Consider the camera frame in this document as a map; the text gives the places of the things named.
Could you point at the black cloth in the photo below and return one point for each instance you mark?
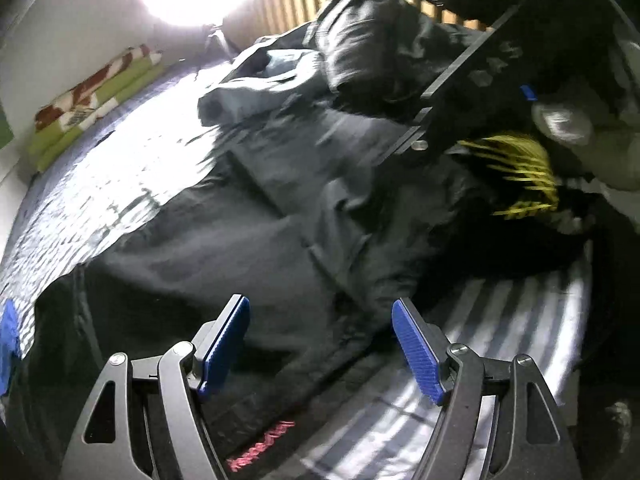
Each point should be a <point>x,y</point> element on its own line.
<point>525,255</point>

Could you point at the blue tape patch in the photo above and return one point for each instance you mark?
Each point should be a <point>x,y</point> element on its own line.
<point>9,330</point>

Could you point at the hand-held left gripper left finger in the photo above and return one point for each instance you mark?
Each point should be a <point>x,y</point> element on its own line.
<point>225,345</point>

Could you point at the light blue jeans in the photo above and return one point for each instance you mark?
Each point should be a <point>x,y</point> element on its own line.
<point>240,100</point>

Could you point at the striped bedspread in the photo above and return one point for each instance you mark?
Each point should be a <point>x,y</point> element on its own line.
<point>100,170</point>

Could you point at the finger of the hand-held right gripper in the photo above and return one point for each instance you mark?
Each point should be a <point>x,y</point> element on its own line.
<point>430,135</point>
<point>475,70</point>

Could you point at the black light tripod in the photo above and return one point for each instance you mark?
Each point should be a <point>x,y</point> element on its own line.
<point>215,35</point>

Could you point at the green patterned pillow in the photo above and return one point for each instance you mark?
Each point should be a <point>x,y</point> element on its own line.
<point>55,147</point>

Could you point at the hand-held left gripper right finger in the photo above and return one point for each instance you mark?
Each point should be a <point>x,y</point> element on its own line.
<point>415,350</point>

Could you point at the red white patterned cloth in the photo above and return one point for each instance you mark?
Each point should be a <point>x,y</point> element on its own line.
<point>85,95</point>

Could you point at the wooden slat headboard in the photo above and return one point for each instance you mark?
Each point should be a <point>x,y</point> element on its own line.
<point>295,5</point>

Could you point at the person's right hand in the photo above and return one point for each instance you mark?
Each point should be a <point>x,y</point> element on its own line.
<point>565,122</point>

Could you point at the green wall painting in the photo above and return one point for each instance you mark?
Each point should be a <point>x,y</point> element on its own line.
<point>4,130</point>

